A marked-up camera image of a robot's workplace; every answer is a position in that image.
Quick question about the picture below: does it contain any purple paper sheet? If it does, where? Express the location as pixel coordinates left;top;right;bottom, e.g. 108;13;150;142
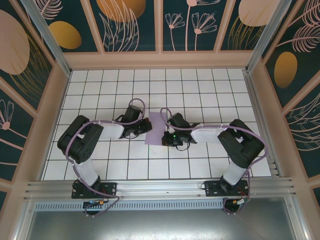
144;111;169;146

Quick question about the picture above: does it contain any grey metal sheet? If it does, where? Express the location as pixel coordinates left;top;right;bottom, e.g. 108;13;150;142
14;209;313;240

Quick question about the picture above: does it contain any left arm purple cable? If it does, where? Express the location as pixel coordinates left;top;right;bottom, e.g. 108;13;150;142
64;98;123;218

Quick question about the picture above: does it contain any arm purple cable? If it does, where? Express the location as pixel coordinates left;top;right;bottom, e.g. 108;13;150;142
64;98;123;218
159;107;267;216

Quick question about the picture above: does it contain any aluminium mounting rail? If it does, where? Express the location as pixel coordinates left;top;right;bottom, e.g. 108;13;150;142
23;176;298;204

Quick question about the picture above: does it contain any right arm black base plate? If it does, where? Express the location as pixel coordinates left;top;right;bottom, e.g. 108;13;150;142
204;179;251;199

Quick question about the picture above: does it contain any grey slotted cable duct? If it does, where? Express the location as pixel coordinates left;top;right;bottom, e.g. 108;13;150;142
33;198;226;212

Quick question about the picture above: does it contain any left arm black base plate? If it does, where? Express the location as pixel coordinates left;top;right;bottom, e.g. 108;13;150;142
71;181;118;200

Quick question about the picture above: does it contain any aluminium side rail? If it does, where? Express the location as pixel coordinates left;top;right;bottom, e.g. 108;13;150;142
243;71;285;179

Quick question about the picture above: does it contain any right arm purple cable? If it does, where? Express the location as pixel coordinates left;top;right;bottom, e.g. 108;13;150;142
159;107;267;216

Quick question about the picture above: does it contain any aluminium frame post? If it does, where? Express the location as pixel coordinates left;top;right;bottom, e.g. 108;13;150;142
19;0;74;77
244;0;294;74

